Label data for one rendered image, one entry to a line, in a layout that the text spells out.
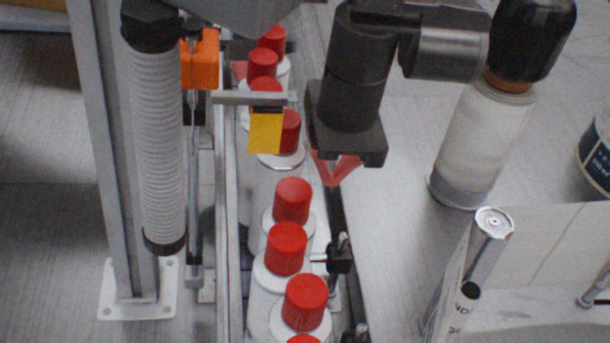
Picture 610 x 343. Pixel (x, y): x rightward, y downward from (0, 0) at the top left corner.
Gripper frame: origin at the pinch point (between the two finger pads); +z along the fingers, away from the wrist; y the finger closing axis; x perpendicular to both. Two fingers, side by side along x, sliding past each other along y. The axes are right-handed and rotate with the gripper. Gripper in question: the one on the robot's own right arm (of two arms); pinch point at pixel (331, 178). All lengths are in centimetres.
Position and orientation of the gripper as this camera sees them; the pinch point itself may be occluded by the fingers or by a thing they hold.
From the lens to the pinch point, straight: 63.3
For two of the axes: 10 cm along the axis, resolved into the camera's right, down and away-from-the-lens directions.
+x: -9.9, -0.1, -1.6
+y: -1.0, -7.3, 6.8
